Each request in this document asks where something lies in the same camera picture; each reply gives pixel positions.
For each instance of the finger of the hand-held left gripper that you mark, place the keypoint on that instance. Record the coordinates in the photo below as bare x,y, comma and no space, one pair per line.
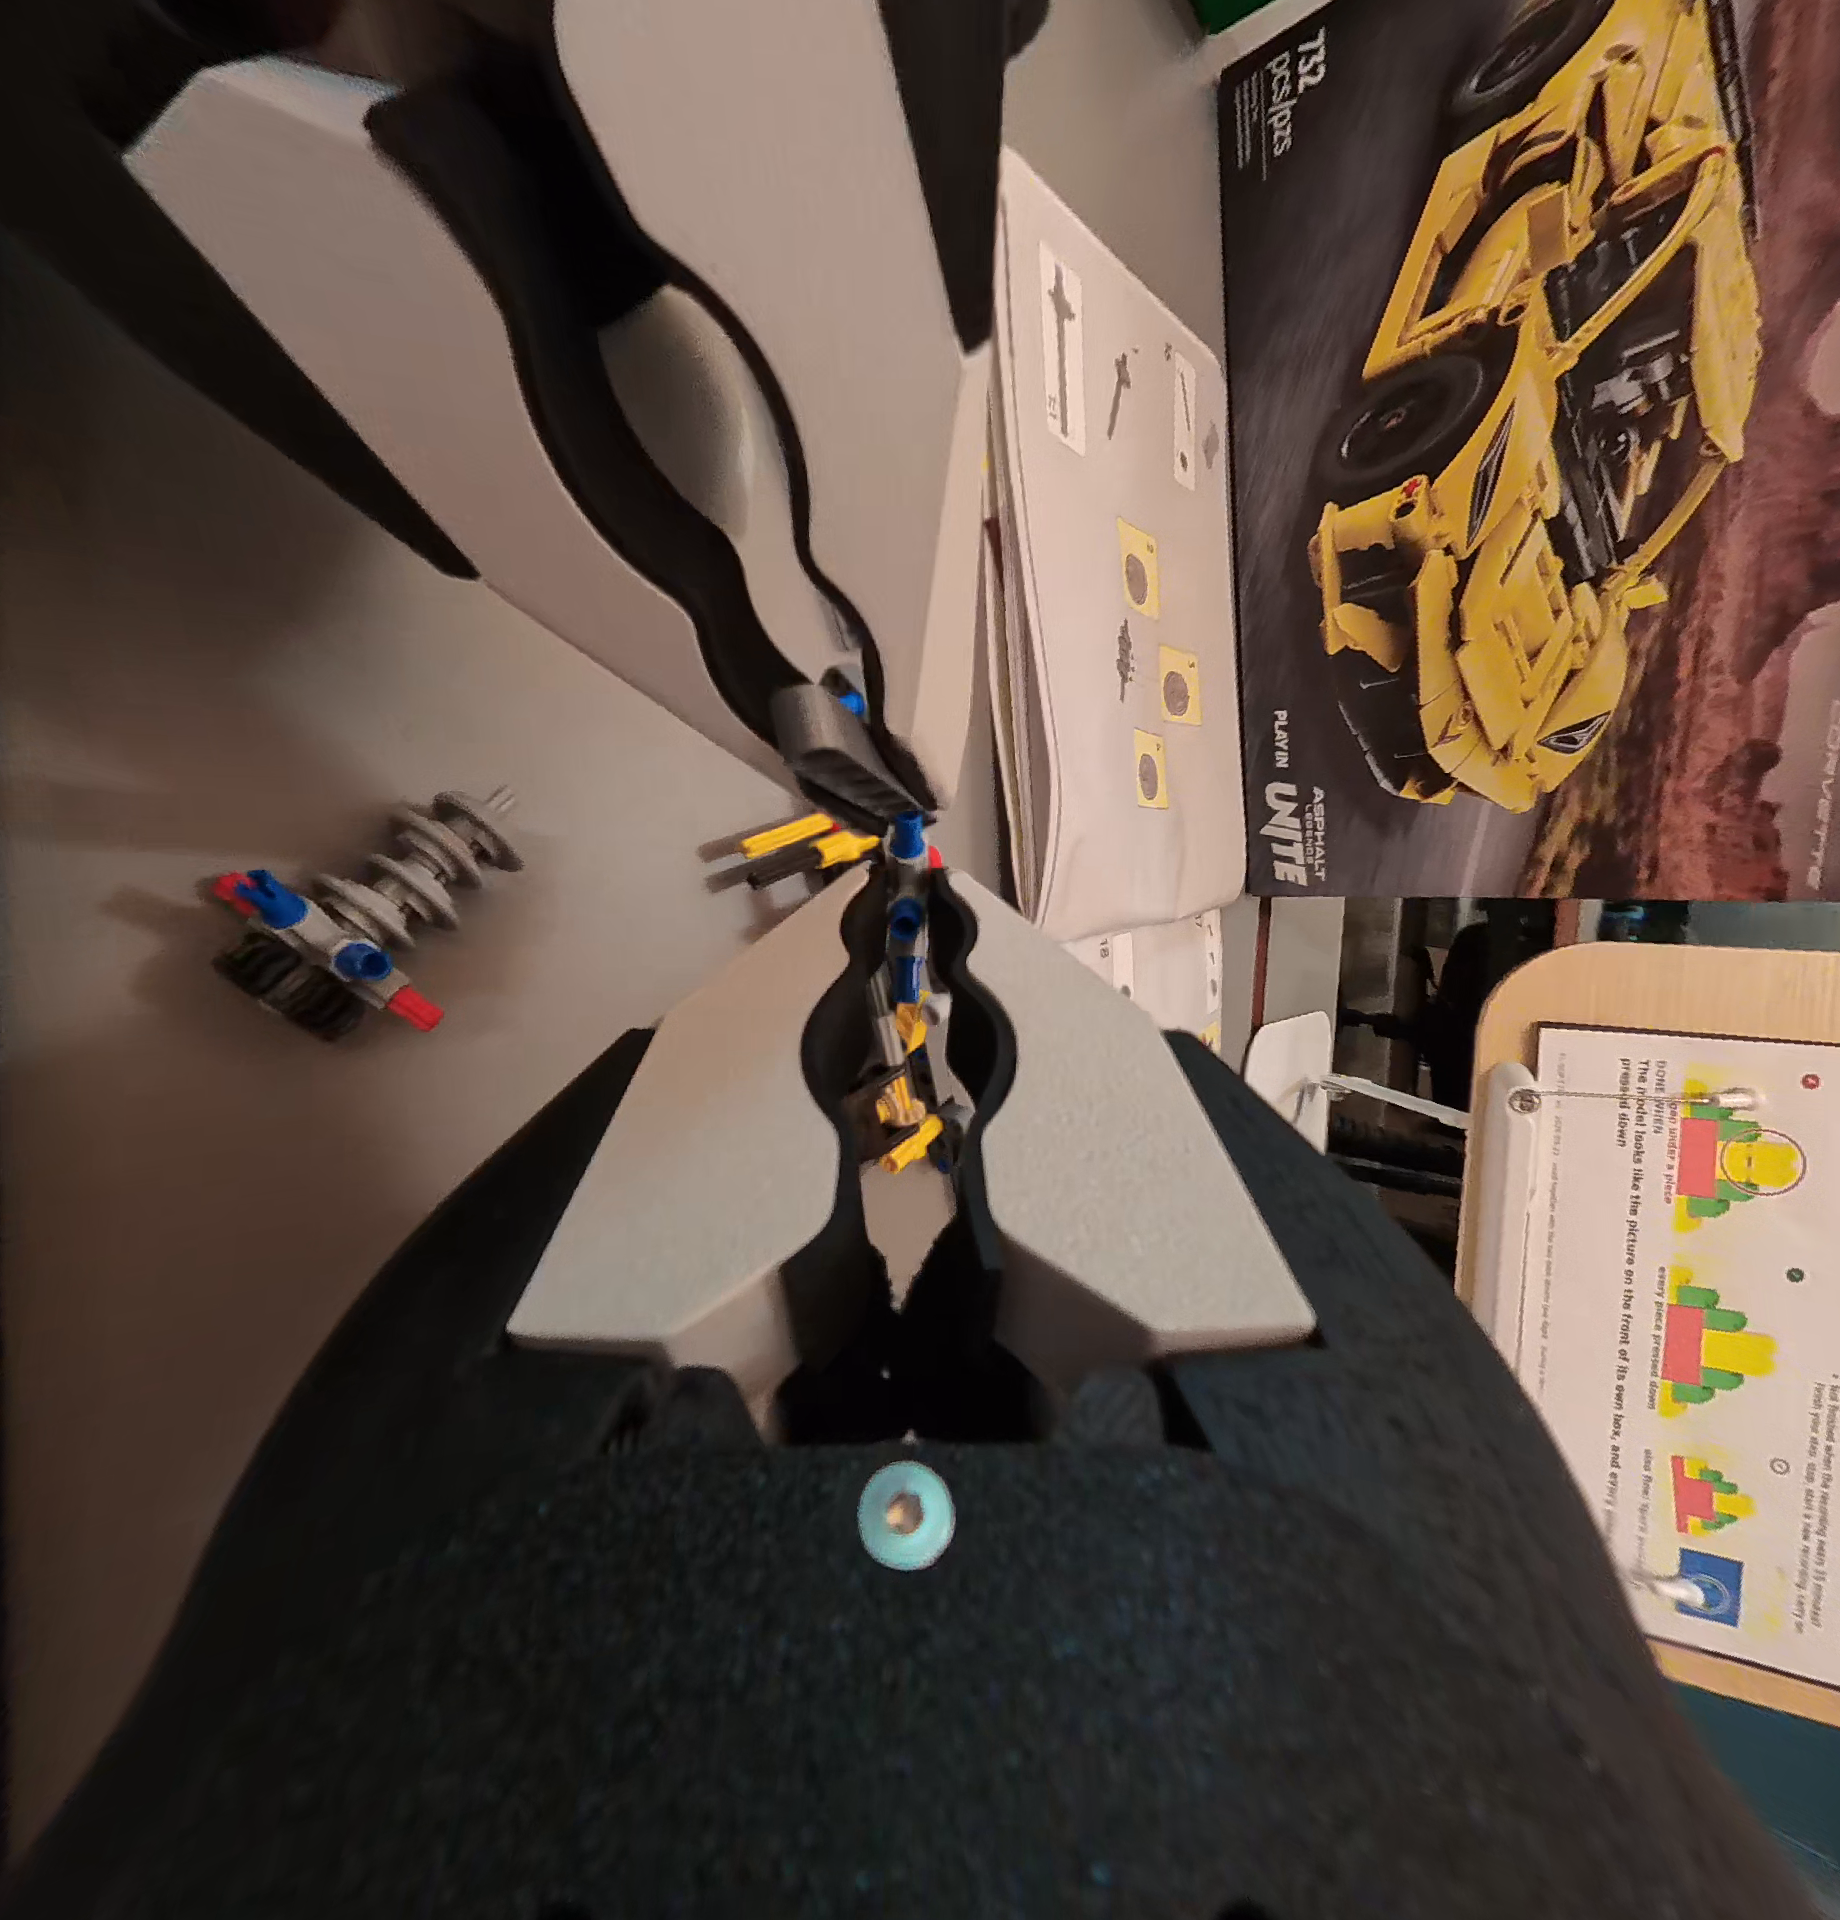
335,271
799,196

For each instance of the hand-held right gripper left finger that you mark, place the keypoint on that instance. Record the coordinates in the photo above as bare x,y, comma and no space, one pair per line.
680,1186

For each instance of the grey lego shock absorber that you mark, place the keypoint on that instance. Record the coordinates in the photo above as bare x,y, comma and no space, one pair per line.
409,886

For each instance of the printed instruction sheet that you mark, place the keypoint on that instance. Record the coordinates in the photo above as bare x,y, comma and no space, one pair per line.
1684,1321

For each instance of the lego set box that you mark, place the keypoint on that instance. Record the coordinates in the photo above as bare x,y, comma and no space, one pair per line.
1534,451

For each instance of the lego chassis assembly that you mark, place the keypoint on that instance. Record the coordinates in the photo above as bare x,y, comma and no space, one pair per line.
838,736

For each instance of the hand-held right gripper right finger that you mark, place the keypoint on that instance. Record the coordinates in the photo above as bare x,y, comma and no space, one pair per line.
1145,1186

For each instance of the lego instruction booklet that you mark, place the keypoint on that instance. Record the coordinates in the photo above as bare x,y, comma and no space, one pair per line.
1099,675

